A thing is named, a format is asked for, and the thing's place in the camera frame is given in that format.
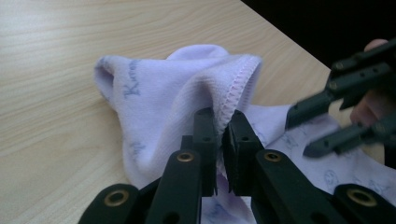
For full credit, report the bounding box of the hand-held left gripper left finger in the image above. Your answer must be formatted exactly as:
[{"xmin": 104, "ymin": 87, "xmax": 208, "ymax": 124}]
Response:
[{"xmin": 181, "ymin": 106, "xmax": 219, "ymax": 198}]

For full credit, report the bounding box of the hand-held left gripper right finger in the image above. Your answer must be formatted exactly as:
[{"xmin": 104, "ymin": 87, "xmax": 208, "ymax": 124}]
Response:
[{"xmin": 220, "ymin": 109, "xmax": 266, "ymax": 197}]

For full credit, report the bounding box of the pale lavender cloth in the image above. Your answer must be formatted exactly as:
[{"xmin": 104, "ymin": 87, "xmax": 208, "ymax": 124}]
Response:
[{"xmin": 93, "ymin": 44, "xmax": 396, "ymax": 224}]

